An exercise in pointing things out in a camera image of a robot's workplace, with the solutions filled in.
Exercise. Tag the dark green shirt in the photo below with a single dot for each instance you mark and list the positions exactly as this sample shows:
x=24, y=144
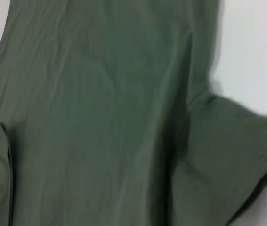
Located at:
x=100, y=117

